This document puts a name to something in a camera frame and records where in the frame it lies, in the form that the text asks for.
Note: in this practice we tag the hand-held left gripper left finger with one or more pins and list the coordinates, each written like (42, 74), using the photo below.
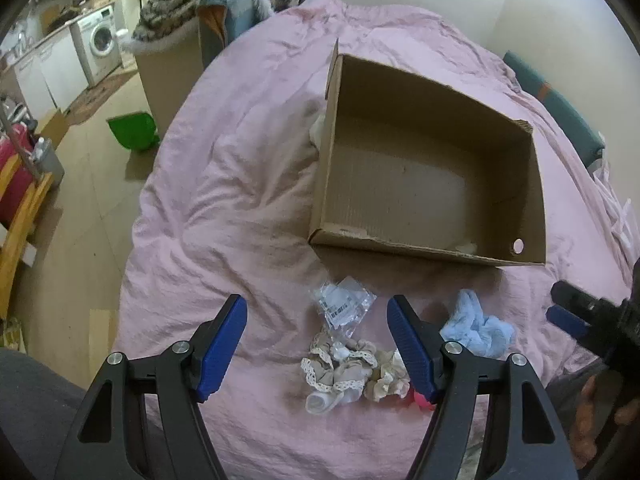
(222, 350)

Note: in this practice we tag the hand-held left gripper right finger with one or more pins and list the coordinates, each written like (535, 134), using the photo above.
(411, 350)

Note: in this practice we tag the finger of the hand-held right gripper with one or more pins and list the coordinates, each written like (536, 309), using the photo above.
(575, 296)
(565, 321)

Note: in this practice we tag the cream ruffled sock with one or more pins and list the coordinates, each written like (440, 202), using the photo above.
(385, 382)

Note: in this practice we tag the bright pink sock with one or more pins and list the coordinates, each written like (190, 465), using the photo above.
(418, 401)

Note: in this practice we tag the light blue fluffy sock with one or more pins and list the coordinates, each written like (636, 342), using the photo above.
(475, 332)

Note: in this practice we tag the beige lace-trimmed sock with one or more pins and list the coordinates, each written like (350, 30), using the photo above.
(345, 374)

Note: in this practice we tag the clear plastic packet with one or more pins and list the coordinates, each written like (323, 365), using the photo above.
(341, 305)

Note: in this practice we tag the plain white sock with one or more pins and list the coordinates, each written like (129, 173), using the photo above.
(322, 403)

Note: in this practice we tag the brown cardboard box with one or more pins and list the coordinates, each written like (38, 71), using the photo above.
(415, 180)

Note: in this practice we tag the person's right hand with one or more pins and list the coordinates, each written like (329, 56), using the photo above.
(587, 420)

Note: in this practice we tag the white bedding with ties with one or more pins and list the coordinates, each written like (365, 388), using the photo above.
(617, 205)

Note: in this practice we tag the pink bed blanket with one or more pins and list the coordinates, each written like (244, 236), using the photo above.
(240, 185)

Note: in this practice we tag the teal pillow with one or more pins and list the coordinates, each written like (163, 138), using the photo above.
(555, 105)

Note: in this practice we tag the person's grey trouser leg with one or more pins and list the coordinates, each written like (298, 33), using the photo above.
(35, 410)

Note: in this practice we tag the wooden chair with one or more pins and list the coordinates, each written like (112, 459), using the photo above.
(22, 220)

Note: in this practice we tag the white crumpled cloth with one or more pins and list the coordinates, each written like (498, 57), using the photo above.
(318, 130)

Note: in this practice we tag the grey plastic bin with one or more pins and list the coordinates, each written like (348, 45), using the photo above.
(47, 162)

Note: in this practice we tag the tall cardboard storage box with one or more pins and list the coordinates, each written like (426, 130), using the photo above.
(170, 80)

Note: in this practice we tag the small flat cardboard box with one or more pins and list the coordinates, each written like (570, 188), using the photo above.
(54, 127)

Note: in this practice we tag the brown floor rug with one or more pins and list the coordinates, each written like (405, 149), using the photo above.
(100, 95)

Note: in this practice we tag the red bag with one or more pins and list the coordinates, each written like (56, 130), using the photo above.
(12, 160)

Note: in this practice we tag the white kitchen cabinets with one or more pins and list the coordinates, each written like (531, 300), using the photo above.
(45, 75)

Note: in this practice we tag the white washing machine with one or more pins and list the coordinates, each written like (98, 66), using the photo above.
(100, 40)

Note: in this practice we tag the blue-grey furry garment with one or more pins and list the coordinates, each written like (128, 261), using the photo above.
(240, 7)

